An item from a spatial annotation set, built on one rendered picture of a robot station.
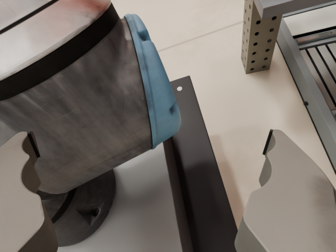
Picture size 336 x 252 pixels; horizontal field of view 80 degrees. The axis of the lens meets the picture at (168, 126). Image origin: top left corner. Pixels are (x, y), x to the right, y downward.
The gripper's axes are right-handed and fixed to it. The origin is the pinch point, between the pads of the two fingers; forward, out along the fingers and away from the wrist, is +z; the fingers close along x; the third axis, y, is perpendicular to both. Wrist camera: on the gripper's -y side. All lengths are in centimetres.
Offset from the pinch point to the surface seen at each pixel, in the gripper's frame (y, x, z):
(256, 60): 14, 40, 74
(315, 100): 22, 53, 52
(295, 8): -5, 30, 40
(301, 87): 21, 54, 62
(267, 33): 3, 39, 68
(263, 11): -4.7, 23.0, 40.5
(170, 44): 14, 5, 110
